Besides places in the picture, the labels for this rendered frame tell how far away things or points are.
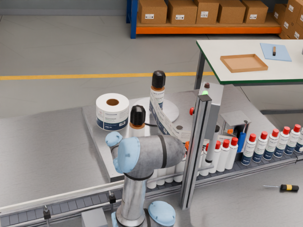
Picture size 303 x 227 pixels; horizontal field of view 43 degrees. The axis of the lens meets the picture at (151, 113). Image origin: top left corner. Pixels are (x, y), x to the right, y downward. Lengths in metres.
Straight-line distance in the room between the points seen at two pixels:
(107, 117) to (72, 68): 2.54
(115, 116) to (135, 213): 0.89
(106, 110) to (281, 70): 1.76
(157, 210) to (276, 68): 2.19
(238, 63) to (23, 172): 2.07
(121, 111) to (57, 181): 0.54
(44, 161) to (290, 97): 3.24
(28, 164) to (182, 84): 2.69
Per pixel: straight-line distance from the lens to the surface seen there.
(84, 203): 1.93
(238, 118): 2.12
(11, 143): 2.39
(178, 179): 2.03
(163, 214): 1.61
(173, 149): 1.29
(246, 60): 3.52
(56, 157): 2.25
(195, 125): 1.65
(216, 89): 1.69
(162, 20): 5.60
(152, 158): 1.26
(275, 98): 4.64
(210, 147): 1.84
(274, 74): 3.39
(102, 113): 2.28
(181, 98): 2.68
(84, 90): 4.33
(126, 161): 1.25
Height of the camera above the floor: 2.34
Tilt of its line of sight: 36 degrees down
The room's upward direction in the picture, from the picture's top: 5 degrees clockwise
